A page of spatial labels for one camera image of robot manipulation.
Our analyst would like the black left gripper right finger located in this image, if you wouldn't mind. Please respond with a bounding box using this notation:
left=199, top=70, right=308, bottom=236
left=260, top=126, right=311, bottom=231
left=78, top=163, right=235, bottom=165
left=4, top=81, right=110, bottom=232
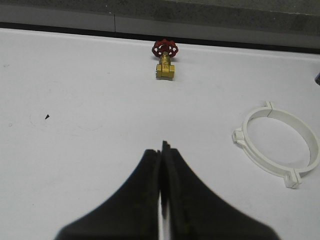
left=161, top=141, right=279, bottom=240

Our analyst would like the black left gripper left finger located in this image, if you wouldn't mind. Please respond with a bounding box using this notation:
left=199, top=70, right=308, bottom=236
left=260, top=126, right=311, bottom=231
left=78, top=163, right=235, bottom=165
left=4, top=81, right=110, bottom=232
left=56, top=149, right=161, bottom=240

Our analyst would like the white half pipe clamp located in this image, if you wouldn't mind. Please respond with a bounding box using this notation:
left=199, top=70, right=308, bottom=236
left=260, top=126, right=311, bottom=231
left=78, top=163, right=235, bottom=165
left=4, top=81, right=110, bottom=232
left=266, top=101, right=320, bottom=189
left=232, top=101, right=300, bottom=189

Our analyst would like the brass valve red handwheel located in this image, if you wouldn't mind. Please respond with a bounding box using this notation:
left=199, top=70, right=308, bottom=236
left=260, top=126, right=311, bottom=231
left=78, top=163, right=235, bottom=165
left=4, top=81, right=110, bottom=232
left=151, top=39, right=179, bottom=79

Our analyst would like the grey stone countertop ledge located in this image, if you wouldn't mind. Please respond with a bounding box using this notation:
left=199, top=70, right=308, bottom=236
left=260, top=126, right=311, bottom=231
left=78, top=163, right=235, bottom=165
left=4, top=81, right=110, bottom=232
left=3, top=0, right=320, bottom=35

